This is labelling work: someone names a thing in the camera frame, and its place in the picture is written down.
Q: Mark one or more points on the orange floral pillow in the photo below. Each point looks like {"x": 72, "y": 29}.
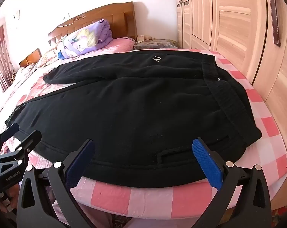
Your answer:
{"x": 50, "y": 53}

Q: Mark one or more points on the black pants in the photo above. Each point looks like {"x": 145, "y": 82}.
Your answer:
{"x": 134, "y": 111}

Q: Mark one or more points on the small wooden headboard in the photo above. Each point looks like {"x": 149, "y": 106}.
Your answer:
{"x": 30, "y": 58}

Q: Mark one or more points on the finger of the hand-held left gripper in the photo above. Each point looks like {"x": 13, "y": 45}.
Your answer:
{"x": 30, "y": 141}
{"x": 10, "y": 130}

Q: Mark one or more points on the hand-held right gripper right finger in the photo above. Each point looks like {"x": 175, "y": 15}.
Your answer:
{"x": 208, "y": 163}

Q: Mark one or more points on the light wooden wardrobe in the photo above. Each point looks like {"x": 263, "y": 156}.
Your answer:
{"x": 241, "y": 33}

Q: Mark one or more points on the white wall switch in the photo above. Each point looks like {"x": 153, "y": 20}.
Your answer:
{"x": 66, "y": 17}
{"x": 16, "y": 14}

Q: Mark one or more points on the floral bed cover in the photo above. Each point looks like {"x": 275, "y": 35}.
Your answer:
{"x": 20, "y": 80}

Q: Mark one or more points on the dark red curtain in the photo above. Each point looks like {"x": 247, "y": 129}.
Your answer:
{"x": 1, "y": 57}

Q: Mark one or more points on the pink checked plastic sheet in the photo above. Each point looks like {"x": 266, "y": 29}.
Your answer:
{"x": 264, "y": 147}

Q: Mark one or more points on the wooden bed headboard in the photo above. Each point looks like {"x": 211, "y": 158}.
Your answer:
{"x": 119, "y": 16}

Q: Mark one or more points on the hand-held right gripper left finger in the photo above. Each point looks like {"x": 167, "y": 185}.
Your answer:
{"x": 80, "y": 161}

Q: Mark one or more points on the small beige ornament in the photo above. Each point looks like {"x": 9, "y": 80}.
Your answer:
{"x": 140, "y": 39}
{"x": 150, "y": 37}

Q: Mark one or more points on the purple floral folded quilt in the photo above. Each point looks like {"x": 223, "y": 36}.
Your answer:
{"x": 91, "y": 38}

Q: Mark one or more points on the pink bed sheet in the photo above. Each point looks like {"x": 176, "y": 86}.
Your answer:
{"x": 121, "y": 44}

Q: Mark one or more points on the floral covered nightstand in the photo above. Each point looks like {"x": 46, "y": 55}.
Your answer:
{"x": 155, "y": 44}

